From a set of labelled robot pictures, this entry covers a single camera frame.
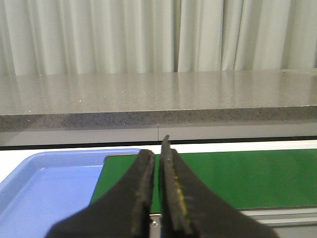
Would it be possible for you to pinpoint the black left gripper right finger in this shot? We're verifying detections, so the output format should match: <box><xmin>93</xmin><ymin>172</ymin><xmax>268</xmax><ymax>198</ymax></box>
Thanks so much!
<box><xmin>158</xmin><ymin>135</ymin><xmax>276</xmax><ymax>238</ymax></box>

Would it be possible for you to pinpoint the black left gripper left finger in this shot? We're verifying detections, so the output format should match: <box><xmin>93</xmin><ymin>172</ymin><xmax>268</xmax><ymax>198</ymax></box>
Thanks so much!
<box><xmin>49</xmin><ymin>149</ymin><xmax>155</xmax><ymax>238</ymax></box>

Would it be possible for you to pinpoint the green conveyor belt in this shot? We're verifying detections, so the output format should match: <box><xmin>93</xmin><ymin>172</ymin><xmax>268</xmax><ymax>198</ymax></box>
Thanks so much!
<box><xmin>89</xmin><ymin>149</ymin><xmax>317</xmax><ymax>214</ymax></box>

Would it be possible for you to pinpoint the blue plastic tray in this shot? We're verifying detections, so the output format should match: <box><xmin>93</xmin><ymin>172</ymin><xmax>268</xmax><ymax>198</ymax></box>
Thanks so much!
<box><xmin>0</xmin><ymin>148</ymin><xmax>139</xmax><ymax>238</ymax></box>

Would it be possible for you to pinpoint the grey stone counter slab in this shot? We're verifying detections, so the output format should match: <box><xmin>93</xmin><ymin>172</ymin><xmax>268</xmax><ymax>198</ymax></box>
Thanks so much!
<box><xmin>0</xmin><ymin>69</ymin><xmax>317</xmax><ymax>147</ymax></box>

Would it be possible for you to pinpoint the white pleated curtain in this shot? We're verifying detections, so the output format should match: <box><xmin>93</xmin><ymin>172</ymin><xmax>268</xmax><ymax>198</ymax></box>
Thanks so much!
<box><xmin>0</xmin><ymin>0</ymin><xmax>317</xmax><ymax>76</ymax></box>

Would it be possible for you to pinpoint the aluminium conveyor frame rail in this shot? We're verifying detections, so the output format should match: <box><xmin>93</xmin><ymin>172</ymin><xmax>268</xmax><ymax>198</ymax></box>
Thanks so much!
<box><xmin>148</xmin><ymin>205</ymin><xmax>317</xmax><ymax>238</ymax></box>

